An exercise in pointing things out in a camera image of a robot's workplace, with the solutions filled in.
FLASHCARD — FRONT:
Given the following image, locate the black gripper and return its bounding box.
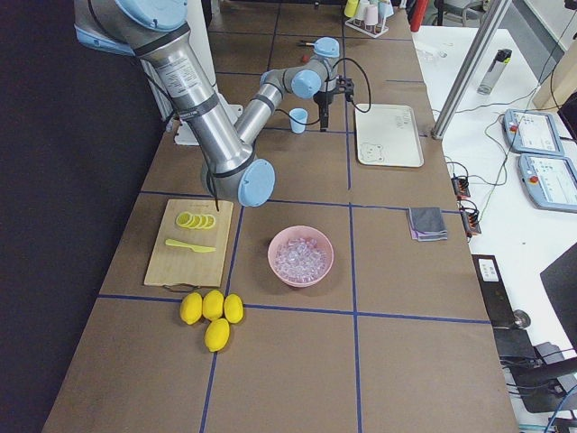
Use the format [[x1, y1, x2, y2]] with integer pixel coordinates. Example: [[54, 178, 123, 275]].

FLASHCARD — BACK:
[[314, 78, 338, 132]]

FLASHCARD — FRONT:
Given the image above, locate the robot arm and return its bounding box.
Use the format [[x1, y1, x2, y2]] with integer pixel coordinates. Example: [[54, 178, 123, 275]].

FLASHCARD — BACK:
[[74, 1, 340, 207]]

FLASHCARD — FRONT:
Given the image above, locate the blue plastic cup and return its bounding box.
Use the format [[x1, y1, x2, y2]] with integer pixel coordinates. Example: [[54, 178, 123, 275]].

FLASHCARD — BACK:
[[288, 107, 308, 134]]

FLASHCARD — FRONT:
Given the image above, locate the cup rack with cups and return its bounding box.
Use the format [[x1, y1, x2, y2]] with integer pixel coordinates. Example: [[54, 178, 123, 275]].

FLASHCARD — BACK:
[[343, 0, 394, 38]]

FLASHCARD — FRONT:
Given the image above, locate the pile of ice cubes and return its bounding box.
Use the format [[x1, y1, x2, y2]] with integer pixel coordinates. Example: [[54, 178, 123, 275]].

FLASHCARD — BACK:
[[273, 237, 329, 283]]

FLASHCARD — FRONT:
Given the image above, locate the white bear tray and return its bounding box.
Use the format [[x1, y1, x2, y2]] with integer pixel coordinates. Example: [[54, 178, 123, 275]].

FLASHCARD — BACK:
[[355, 104, 424, 168]]

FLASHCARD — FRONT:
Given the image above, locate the pink bowl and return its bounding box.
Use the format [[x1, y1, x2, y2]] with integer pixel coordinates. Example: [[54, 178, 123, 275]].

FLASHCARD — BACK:
[[268, 226, 334, 288]]

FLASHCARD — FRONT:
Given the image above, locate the black usb hub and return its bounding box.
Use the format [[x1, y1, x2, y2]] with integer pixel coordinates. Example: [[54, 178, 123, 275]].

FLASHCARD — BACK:
[[451, 176, 471, 200], [460, 207, 481, 239]]

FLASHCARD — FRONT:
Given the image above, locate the grey folded cloth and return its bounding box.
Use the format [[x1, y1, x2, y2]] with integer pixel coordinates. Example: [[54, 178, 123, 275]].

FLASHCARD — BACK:
[[408, 207, 448, 242]]

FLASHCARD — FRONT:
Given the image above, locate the clear water bottle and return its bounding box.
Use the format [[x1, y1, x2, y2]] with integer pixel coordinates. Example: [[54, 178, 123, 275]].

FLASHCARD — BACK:
[[477, 49, 512, 95]]

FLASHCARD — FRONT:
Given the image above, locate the lemon slices row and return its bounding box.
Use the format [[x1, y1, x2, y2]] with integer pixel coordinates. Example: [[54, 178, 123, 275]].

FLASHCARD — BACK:
[[175, 211, 216, 230]]

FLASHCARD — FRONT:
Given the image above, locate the yellow plastic knife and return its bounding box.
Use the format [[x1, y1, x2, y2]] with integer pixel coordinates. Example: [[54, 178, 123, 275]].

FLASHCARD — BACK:
[[164, 239, 216, 253]]

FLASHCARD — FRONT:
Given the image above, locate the wooden cutting board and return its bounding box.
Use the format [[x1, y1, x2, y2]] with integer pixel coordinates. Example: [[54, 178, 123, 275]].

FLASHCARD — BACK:
[[144, 199, 234, 287]]

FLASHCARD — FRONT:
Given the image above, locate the blue teach pendant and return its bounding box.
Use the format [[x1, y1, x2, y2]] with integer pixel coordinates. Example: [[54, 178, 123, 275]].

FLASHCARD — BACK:
[[502, 109, 564, 156], [518, 153, 576, 213]]

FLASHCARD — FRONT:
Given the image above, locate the whole yellow lemon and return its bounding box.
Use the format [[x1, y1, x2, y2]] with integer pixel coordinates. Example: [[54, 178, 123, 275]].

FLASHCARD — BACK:
[[204, 318, 230, 353], [179, 292, 203, 325], [202, 290, 224, 321], [224, 293, 244, 324]]

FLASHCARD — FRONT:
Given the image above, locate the aluminium frame post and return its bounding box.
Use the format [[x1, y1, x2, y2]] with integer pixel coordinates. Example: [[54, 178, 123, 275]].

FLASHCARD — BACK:
[[431, 0, 512, 140]]

